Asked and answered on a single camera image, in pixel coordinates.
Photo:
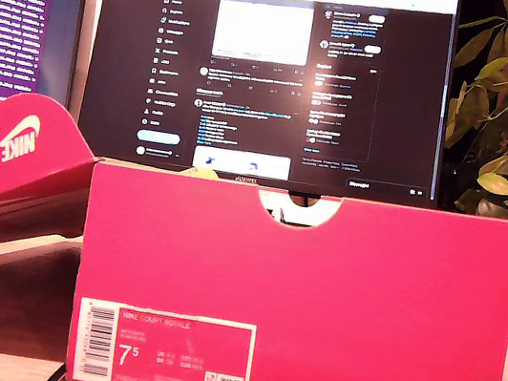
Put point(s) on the red shoebox base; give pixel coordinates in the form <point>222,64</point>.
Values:
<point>360,313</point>

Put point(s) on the red Nike shoebox lid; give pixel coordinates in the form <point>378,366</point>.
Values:
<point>16,162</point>

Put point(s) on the wide black Huawei monitor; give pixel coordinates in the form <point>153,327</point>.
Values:
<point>271,82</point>

